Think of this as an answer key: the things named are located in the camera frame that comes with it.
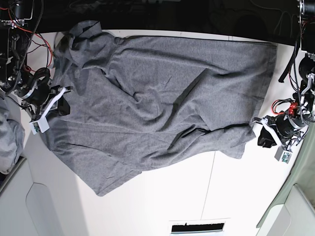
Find pile of grey clothes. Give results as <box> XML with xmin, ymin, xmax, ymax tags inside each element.
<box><xmin>0</xmin><ymin>95</ymin><xmax>25</xmax><ymax>175</ymax></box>

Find grey t-shirt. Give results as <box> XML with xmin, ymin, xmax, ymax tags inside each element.
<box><xmin>41</xmin><ymin>21</ymin><xmax>277</xmax><ymax>196</ymax></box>

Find white cables in background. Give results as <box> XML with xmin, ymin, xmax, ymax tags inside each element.
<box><xmin>251</xmin><ymin>0</ymin><xmax>300</xmax><ymax>37</ymax></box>

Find white bin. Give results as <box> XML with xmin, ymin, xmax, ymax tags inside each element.
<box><xmin>257</xmin><ymin>184</ymin><xmax>315</xmax><ymax>236</ymax></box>
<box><xmin>0</xmin><ymin>157</ymin><xmax>64</xmax><ymax>236</ymax></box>

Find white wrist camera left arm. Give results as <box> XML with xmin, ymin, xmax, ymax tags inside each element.
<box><xmin>252</xmin><ymin>116</ymin><xmax>292</xmax><ymax>164</ymax></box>

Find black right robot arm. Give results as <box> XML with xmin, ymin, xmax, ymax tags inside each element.
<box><xmin>0</xmin><ymin>0</ymin><xmax>70</xmax><ymax>119</ymax></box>

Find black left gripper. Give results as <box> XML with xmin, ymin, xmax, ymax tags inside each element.
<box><xmin>257</xmin><ymin>115</ymin><xmax>308</xmax><ymax>148</ymax></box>

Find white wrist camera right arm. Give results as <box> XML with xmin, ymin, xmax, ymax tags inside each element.
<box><xmin>29</xmin><ymin>86</ymin><xmax>72</xmax><ymax>135</ymax></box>

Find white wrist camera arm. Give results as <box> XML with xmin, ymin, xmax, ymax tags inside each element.
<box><xmin>29</xmin><ymin>86</ymin><xmax>72</xmax><ymax>135</ymax></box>
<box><xmin>252</xmin><ymin>116</ymin><xmax>292</xmax><ymax>164</ymax></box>

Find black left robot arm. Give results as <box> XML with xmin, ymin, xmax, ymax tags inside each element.
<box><xmin>253</xmin><ymin>0</ymin><xmax>315</xmax><ymax>151</ymax></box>

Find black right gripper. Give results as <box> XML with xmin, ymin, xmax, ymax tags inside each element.
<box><xmin>16</xmin><ymin>79</ymin><xmax>70</xmax><ymax>116</ymax></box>

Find white bin left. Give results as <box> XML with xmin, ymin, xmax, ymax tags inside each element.
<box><xmin>0</xmin><ymin>157</ymin><xmax>64</xmax><ymax>236</ymax></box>

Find white bin right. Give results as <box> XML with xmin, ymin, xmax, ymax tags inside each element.
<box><xmin>257</xmin><ymin>184</ymin><xmax>315</xmax><ymax>236</ymax></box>

